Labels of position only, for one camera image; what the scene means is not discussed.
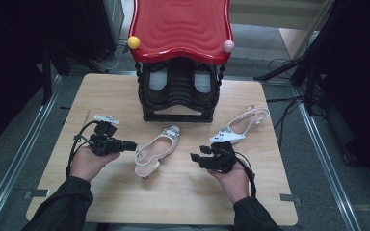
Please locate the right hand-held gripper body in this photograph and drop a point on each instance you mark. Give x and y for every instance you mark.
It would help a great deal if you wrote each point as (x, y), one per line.
(221, 157)

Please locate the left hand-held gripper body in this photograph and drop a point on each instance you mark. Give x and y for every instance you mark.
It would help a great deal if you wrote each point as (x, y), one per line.
(104, 146)

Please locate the white heeled shoe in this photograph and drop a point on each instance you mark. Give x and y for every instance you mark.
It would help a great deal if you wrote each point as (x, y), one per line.
(168, 141)
(247, 123)

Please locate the black leather shoe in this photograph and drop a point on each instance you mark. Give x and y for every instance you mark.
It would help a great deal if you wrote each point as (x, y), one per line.
(204, 96)
(157, 94)

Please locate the red and black shoe rack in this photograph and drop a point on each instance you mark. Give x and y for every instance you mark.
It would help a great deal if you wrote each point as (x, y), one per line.
(179, 29)

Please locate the person's left hand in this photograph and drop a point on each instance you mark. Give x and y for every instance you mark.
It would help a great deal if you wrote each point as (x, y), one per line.
(85, 163)

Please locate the person's right hand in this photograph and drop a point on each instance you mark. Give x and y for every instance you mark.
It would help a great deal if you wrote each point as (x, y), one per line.
(236, 184)

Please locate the black tripod stand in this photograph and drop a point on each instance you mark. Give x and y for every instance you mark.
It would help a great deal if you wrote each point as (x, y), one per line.
(310, 93)

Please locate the grey cabinet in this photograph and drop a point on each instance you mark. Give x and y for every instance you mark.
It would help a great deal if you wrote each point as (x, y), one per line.
(114, 19)

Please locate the black curtain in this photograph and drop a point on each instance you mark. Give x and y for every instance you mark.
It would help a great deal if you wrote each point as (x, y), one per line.
(13, 48)
(359, 80)

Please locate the beige panel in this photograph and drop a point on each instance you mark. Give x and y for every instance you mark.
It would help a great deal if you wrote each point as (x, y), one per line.
(292, 41)

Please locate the grey table bracket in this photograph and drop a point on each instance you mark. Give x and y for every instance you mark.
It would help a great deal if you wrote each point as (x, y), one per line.
(38, 193)
(289, 198)

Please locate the black stand post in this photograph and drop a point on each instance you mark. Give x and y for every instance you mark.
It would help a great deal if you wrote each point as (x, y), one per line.
(46, 83)

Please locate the metal floor rail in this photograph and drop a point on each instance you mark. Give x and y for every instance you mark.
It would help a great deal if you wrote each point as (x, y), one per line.
(321, 150)
(19, 154)

